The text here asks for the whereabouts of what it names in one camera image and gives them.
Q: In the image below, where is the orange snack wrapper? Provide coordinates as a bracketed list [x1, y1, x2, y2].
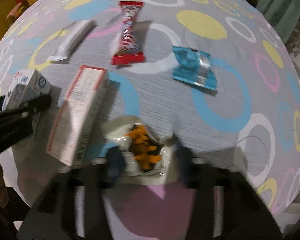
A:
[101, 115, 178, 185]

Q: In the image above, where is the blue white milk carton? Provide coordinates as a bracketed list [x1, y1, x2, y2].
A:
[2, 69, 52, 111]

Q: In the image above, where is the red white medicine box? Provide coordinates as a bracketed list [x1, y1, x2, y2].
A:
[46, 65, 109, 167]

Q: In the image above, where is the blue snack packet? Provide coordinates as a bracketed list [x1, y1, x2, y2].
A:
[172, 46, 217, 91]

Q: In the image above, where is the red snack wrapper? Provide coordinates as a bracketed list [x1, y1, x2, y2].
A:
[111, 1, 145, 66]

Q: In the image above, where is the bed with circle-pattern sheet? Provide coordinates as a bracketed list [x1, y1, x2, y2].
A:
[0, 0, 300, 239]

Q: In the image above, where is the small wooden chair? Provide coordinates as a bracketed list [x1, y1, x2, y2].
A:
[6, 0, 30, 22]

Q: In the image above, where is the green patterned curtain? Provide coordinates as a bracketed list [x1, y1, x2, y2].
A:
[256, 0, 300, 43]

